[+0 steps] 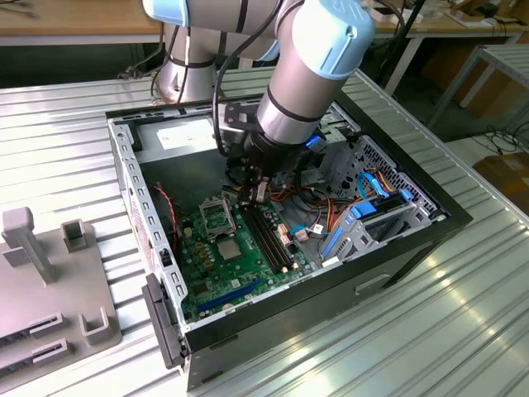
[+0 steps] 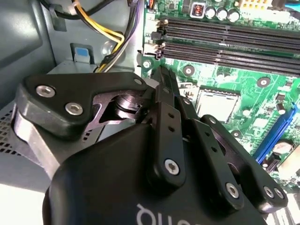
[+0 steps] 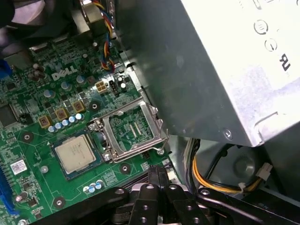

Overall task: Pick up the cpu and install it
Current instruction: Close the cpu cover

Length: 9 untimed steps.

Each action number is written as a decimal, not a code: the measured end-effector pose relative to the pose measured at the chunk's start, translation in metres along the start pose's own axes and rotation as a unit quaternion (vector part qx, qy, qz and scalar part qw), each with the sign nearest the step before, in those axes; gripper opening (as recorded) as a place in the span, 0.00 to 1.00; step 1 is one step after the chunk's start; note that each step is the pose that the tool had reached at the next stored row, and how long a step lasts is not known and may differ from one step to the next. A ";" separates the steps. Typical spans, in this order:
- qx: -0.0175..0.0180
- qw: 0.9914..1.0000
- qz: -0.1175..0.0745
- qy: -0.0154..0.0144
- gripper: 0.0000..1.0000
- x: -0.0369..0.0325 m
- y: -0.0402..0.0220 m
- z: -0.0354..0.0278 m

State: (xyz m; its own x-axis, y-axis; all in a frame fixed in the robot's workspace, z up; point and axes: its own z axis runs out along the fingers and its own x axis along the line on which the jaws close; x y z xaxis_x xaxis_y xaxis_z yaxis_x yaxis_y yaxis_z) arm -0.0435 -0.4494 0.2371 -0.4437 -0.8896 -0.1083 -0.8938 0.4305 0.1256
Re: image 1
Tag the black RAM slot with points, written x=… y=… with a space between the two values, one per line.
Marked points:
x=270 y=238
x=276 y=238
x=259 y=238
x=265 y=238

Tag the brown cardboard box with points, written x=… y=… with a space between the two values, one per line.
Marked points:
x=508 y=173

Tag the long wooden desk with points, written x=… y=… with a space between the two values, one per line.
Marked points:
x=82 y=16

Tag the green motherboard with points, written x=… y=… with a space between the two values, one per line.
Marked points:
x=215 y=281

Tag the long blue expansion slot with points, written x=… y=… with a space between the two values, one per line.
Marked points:
x=231 y=295

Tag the wrist camera with black bracket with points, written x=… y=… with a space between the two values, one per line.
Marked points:
x=237 y=118

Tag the grey parts rack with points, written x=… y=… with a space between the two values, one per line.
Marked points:
x=62 y=281

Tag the white four-pin power connector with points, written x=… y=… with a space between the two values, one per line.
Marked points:
x=188 y=231

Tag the blue disk bay lever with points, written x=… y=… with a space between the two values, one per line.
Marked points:
x=332 y=242

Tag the black open PC case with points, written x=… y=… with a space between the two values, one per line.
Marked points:
x=289 y=314

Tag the blue disk carrier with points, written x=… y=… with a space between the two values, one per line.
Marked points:
x=363 y=210

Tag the grey metal frame table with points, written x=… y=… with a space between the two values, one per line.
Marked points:
x=483 y=51

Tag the grey power supply unit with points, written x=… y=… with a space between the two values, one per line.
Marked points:
x=177 y=165

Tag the CPU with silver top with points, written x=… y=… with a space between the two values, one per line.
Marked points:
x=230 y=250

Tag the grey disk bay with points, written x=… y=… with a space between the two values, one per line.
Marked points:
x=363 y=244

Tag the black disk drive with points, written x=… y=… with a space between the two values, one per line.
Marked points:
x=388 y=202

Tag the black case fan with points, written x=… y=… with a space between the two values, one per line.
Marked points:
x=163 y=231

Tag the black tripod pole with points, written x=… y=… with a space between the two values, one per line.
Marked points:
x=407 y=31

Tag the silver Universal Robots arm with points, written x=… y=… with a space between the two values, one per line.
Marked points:
x=297 y=82

